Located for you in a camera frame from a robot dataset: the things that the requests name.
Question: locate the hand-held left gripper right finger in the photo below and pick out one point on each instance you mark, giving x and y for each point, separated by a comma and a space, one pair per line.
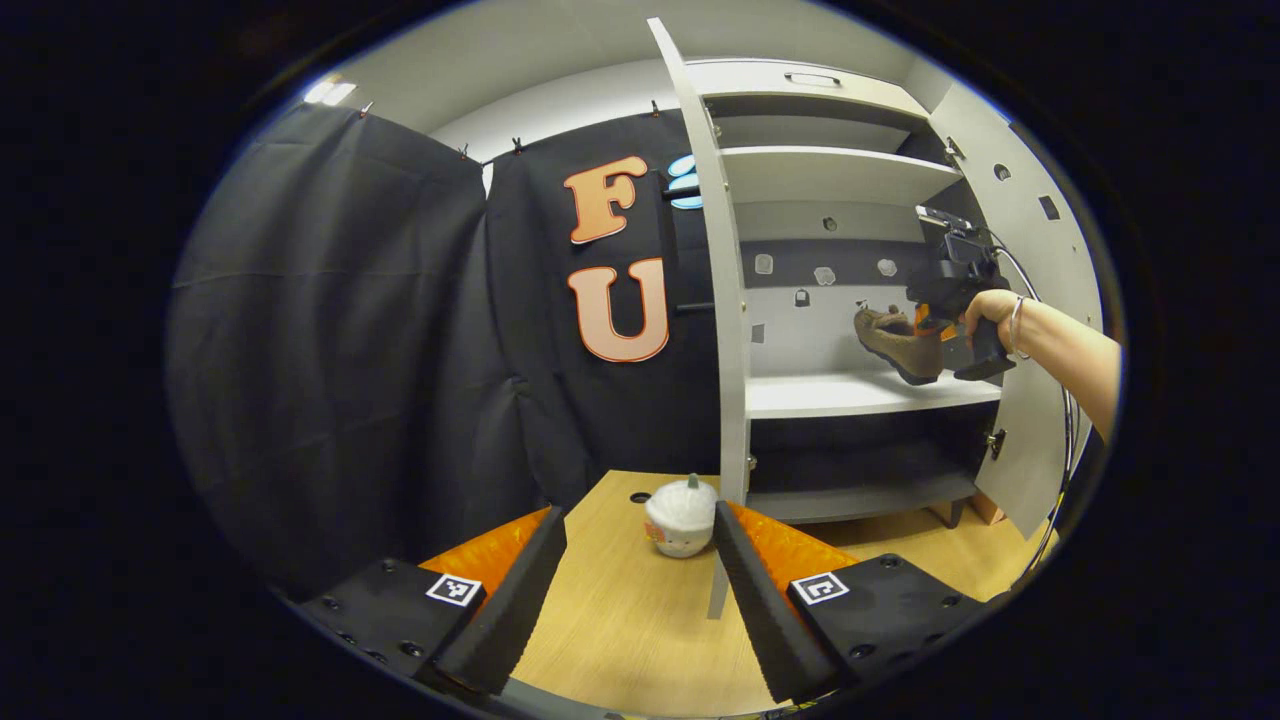
760, 620

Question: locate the white shoe cabinet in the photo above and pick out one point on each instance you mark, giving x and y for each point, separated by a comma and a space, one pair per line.
830, 175

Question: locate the ceiling light panel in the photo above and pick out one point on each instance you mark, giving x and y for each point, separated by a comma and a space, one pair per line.
330, 92

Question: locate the black backdrop cloth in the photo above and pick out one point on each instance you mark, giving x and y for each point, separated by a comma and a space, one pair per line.
330, 350

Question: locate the white shoe cabinet door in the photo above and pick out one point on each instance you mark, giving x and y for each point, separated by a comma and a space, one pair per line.
1020, 440
725, 300

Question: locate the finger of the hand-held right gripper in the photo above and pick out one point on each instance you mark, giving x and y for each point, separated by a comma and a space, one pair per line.
935, 325

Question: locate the white cabinet drawer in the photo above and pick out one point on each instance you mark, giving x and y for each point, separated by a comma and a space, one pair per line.
750, 78

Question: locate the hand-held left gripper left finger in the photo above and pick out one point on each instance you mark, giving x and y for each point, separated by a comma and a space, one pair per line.
510, 610

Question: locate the white plush toy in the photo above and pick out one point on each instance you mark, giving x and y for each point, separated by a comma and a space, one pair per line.
680, 520

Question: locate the brown fuzzy shoe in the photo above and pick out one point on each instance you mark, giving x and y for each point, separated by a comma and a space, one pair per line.
895, 345

